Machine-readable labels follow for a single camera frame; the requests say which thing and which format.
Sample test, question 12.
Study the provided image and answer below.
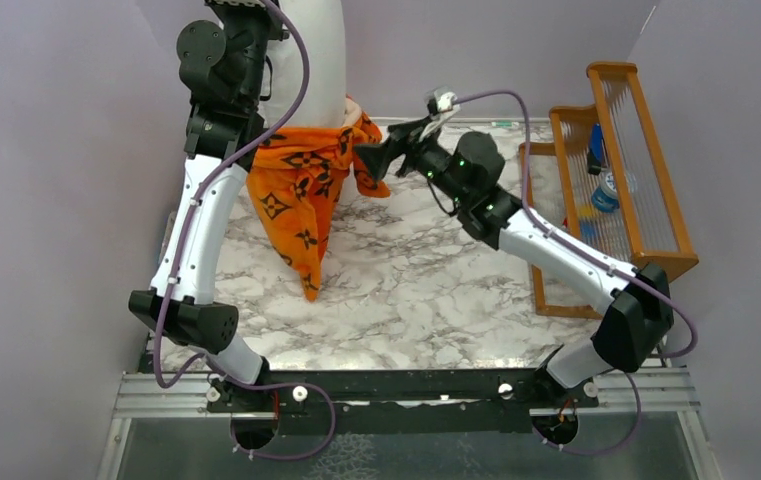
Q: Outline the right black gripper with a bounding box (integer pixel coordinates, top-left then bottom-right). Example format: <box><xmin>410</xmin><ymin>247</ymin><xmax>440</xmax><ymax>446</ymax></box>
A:
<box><xmin>351</xmin><ymin>117</ymin><xmax>469</xmax><ymax>208</ymax></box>

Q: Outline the white pillow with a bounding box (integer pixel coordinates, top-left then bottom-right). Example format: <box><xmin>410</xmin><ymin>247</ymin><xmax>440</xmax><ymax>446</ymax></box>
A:
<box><xmin>261</xmin><ymin>0</ymin><xmax>365</xmax><ymax>207</ymax></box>

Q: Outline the orange patterned pillowcase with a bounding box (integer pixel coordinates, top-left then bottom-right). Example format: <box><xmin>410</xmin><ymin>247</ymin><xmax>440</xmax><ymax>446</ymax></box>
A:
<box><xmin>246</xmin><ymin>98</ymin><xmax>391</xmax><ymax>302</ymax></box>

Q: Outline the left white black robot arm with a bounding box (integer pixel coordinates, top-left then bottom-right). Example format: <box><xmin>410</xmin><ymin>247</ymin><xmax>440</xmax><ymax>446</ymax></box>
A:
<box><xmin>128</xmin><ymin>1</ymin><xmax>288</xmax><ymax>411</ymax></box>

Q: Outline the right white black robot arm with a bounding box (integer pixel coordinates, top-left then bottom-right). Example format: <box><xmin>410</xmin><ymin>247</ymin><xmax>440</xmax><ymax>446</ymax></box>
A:
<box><xmin>353</xmin><ymin>120</ymin><xmax>673</xmax><ymax>407</ymax></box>

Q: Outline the yellow blue small item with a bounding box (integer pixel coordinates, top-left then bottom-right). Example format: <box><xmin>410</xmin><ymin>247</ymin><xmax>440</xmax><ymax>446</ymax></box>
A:
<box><xmin>577</xmin><ymin>204</ymin><xmax>601</xmax><ymax>243</ymax></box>

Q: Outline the wooden tiered rack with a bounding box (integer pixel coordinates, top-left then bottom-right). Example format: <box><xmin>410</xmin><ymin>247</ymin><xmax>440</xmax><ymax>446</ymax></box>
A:
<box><xmin>519</xmin><ymin>61</ymin><xmax>699</xmax><ymax>281</ymax></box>

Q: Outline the blue white tape roll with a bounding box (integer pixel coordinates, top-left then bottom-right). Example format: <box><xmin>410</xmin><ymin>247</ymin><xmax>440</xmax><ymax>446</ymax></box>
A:
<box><xmin>590</xmin><ymin>171</ymin><xmax>620</xmax><ymax>213</ymax></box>

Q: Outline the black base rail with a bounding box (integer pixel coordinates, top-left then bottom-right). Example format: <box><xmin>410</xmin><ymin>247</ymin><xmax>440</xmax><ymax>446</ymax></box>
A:
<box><xmin>206</xmin><ymin>368</ymin><xmax>599</xmax><ymax>436</ymax></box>

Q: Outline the aluminium table frame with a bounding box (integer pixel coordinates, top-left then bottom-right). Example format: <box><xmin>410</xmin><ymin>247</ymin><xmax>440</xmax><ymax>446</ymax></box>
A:
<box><xmin>99</xmin><ymin>176</ymin><xmax>720</xmax><ymax>479</ymax></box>

